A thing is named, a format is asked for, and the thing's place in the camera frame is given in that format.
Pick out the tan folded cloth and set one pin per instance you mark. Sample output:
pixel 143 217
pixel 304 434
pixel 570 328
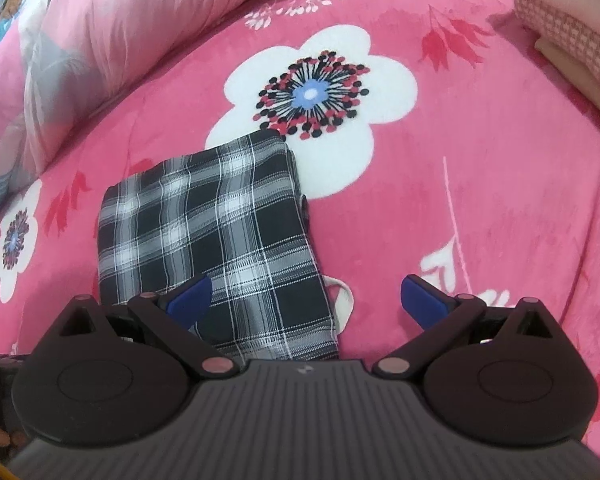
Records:
pixel 555 55

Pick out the person's left hand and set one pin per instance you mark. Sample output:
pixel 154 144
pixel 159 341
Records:
pixel 0 437

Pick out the pink checked folded cloth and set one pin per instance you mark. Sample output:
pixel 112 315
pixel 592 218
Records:
pixel 580 45

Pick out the pink grey quilt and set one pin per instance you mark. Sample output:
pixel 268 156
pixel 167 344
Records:
pixel 105 35

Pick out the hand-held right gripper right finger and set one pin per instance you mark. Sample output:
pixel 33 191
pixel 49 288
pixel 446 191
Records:
pixel 422 305

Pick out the black white plaid shirt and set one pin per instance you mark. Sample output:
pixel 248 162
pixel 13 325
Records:
pixel 205 230

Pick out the pink floral blanket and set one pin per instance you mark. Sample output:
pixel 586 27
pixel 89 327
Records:
pixel 430 210

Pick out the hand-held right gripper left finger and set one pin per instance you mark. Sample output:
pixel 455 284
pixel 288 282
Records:
pixel 190 302

